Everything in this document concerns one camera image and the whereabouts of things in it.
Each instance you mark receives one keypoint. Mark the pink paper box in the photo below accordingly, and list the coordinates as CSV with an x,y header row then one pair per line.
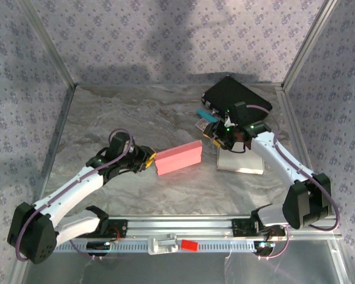
x,y
179,158

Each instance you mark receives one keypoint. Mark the white paper box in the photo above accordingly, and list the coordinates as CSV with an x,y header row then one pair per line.
x,y
239,164

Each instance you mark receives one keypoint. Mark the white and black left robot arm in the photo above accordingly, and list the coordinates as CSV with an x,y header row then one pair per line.
x,y
65,201

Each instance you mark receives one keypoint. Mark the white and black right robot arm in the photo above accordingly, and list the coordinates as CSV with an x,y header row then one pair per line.
x,y
296,177

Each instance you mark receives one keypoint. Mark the printed card deck box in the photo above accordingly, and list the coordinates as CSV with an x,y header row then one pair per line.
x,y
201,124

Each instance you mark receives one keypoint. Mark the teal plastic cylinder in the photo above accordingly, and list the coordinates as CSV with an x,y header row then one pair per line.
x,y
205,115

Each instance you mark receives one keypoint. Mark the black hard case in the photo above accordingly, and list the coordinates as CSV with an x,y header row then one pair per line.
x,y
233,94

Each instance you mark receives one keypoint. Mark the red plastic block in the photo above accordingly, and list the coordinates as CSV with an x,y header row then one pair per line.
x,y
189,246

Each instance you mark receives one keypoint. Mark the black electronics module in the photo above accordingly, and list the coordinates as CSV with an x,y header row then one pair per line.
x,y
99,247

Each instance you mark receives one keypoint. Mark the grey metal sheet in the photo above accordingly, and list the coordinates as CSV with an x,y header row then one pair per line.
x,y
180,269

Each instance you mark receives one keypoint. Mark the round black electronics board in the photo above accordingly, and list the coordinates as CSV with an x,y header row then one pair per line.
x,y
263,248

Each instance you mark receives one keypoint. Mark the aluminium side rail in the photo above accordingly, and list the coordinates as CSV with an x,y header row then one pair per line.
x,y
296,133
56,139

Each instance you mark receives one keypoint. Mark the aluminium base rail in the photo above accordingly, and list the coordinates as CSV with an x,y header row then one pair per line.
x,y
180,226

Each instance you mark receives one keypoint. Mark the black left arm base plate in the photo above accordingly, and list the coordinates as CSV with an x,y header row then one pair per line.
x,y
118,229

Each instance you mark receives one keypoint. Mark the white plastic bracket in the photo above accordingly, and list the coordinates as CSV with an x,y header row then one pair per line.
x,y
162,245

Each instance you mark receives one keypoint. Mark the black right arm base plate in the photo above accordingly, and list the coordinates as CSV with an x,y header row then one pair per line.
x,y
239,227

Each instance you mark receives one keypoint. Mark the aluminium frame post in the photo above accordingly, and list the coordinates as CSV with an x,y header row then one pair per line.
x,y
307,44
47,44

